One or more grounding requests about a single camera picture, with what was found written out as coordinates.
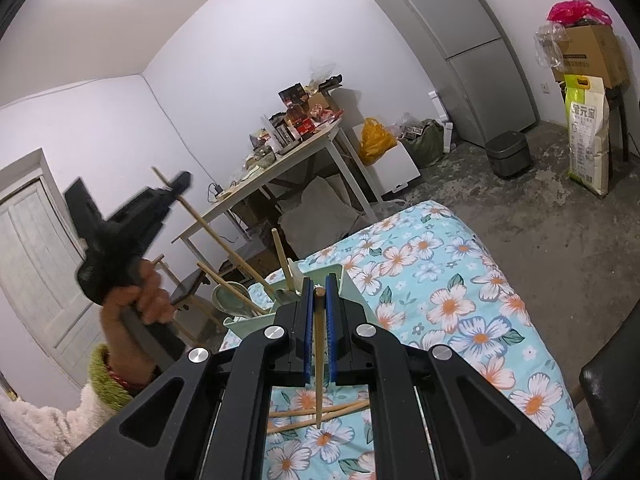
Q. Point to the white narrow appliance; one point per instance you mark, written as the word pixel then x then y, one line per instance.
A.
pixel 440 120

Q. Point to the white door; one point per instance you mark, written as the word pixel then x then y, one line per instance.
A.
pixel 35 260

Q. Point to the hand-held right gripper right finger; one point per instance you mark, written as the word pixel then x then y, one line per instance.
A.
pixel 331 332

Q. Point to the silver refrigerator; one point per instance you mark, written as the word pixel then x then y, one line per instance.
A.
pixel 465 60

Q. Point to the grey pillow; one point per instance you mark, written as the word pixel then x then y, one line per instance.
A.
pixel 315 215

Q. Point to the green utensil holder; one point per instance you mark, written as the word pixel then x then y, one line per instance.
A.
pixel 356 295

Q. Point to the power strip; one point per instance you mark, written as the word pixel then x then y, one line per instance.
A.
pixel 217 190

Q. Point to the yellow plastic bag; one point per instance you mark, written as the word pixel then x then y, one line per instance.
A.
pixel 377 142

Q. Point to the wooden chopstick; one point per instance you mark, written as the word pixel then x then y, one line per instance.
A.
pixel 319 360
pixel 290 425
pixel 230 287
pixel 295 413
pixel 210 230

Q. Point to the clear plastic bag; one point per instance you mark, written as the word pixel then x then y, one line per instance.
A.
pixel 550 42

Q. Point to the pink plastic bag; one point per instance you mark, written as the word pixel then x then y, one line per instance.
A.
pixel 575 10

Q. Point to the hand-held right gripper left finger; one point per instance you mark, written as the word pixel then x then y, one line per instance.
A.
pixel 305 332

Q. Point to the olive green bag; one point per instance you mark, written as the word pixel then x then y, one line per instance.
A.
pixel 425 145

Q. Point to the wooden chair black seat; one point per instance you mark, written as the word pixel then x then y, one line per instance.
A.
pixel 610 390
pixel 187 290

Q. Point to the person's left forearm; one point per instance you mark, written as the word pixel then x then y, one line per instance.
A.
pixel 50 420

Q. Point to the red label bottle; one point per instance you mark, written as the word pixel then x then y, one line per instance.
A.
pixel 302 125

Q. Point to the white desk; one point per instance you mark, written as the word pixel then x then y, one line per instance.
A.
pixel 250 191

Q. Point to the floral blue tablecloth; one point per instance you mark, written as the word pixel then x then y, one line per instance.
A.
pixel 450 310

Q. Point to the white panel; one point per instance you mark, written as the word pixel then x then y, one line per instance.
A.
pixel 395 170

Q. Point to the cream plastic spoon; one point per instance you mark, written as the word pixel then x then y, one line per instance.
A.
pixel 297 275

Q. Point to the person's left hand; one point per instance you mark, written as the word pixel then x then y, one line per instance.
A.
pixel 155 300

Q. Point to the white wall outlet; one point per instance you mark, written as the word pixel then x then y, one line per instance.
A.
pixel 545 88

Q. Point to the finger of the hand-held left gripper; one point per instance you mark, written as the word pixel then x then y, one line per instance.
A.
pixel 181 182

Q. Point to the dark grey lidded bin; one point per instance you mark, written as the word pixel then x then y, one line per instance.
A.
pixel 507 157

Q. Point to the printed cardboard box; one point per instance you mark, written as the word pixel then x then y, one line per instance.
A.
pixel 590 55

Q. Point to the yellow-green rice bag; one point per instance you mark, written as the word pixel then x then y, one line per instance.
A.
pixel 587 135

